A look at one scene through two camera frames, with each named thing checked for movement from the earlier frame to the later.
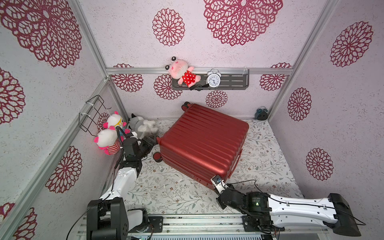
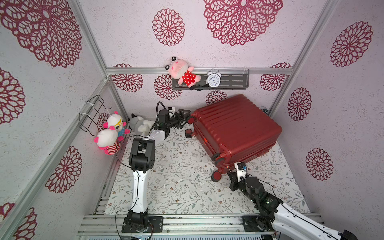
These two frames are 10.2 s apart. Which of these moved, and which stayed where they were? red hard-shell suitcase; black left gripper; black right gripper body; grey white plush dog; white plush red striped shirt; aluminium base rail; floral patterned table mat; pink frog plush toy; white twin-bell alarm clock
Moved: black right gripper body; red hard-shell suitcase; black left gripper
Stayed: white plush red striped shirt; grey white plush dog; floral patterned table mat; white twin-bell alarm clock; aluminium base rail; pink frog plush toy
